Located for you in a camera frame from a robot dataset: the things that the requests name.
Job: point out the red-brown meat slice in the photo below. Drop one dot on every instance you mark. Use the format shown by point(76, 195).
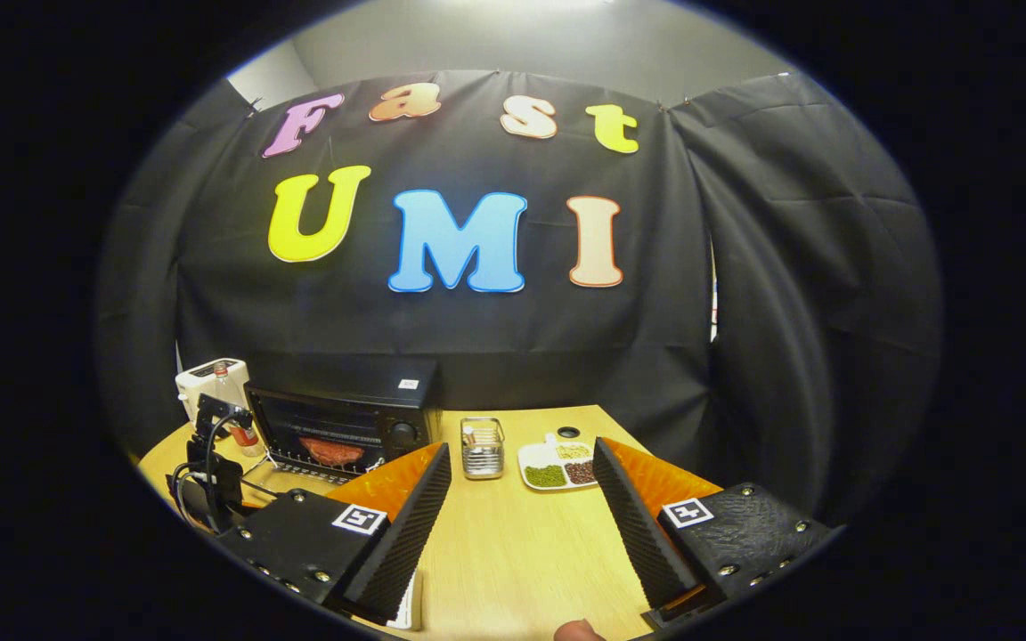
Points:
point(332, 451)

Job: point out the black electric oven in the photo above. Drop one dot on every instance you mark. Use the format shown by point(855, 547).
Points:
point(362, 383)

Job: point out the white divided tray of beans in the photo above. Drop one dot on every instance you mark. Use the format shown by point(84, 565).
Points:
point(549, 474)

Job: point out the black backdrop cloth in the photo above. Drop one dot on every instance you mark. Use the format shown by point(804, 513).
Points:
point(789, 312)

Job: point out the white toaster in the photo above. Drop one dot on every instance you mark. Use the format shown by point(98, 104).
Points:
point(201, 383)

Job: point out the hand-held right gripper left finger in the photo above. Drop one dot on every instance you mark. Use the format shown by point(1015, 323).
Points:
point(402, 543)

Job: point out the white food tray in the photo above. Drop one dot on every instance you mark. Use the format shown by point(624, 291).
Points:
point(408, 605)

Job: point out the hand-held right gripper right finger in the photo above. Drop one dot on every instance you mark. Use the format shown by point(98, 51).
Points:
point(642, 534)

